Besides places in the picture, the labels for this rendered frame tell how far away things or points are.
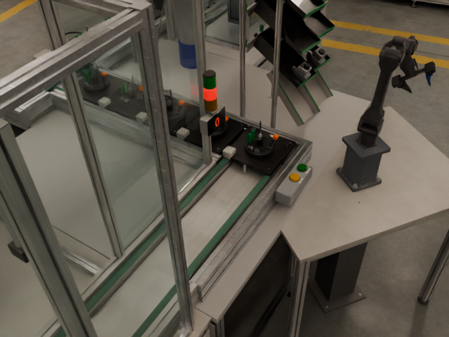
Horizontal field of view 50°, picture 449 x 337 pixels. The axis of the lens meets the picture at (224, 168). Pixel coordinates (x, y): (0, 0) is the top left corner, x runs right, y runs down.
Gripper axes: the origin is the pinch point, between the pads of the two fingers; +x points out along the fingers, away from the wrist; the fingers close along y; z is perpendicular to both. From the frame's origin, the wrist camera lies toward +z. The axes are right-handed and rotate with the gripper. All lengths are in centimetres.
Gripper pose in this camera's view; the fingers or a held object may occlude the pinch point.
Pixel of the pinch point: (417, 83)
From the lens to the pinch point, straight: 232.4
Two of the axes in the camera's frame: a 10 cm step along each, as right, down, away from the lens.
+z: 2.4, -7.0, 6.7
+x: 5.9, 6.6, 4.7
